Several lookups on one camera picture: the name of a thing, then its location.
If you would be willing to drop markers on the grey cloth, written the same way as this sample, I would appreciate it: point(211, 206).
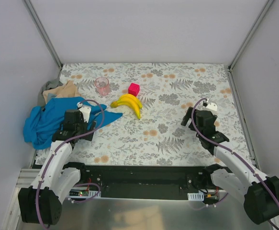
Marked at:
point(51, 84)

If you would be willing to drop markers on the blue cloth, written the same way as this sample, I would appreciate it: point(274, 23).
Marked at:
point(42, 123)

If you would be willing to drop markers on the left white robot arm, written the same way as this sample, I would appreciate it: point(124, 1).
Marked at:
point(41, 202)

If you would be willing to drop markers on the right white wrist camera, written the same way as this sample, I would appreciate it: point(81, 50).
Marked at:
point(210, 105)

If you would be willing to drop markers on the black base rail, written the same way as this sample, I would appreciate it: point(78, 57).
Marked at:
point(146, 182)

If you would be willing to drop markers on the pink cube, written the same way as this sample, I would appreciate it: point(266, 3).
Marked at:
point(134, 89)

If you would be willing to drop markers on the right white cable duct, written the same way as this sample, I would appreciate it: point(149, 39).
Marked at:
point(199, 196)

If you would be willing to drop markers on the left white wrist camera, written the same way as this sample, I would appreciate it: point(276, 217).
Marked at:
point(85, 109)

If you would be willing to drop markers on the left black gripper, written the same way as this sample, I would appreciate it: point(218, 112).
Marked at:
point(89, 128)

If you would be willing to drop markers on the yellow banana bunch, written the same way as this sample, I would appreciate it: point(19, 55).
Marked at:
point(130, 101)

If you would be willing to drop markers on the pink plastic cup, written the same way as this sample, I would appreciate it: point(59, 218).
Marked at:
point(102, 85)

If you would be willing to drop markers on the white cable duct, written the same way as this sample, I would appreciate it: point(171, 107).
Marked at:
point(199, 196)
point(84, 193)

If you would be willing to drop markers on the beige cloth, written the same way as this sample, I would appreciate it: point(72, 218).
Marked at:
point(65, 91)

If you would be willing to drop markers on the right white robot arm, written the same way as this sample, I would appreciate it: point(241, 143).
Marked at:
point(257, 192)

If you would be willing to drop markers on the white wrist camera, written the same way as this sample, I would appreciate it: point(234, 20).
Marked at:
point(85, 109)
point(210, 105)

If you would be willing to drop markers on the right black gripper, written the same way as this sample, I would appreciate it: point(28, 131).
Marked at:
point(191, 117)

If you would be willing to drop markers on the aluminium frame post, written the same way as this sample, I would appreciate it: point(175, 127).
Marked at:
point(43, 34)
point(251, 33)

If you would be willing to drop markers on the left aluminium frame post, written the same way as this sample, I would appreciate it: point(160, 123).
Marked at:
point(43, 34)

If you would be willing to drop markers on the left white cable duct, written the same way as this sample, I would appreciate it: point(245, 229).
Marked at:
point(84, 193)

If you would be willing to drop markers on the right aluminium frame post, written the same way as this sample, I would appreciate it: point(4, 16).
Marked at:
point(251, 33)

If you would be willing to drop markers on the floral patterned mat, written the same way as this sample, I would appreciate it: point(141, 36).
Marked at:
point(166, 92)

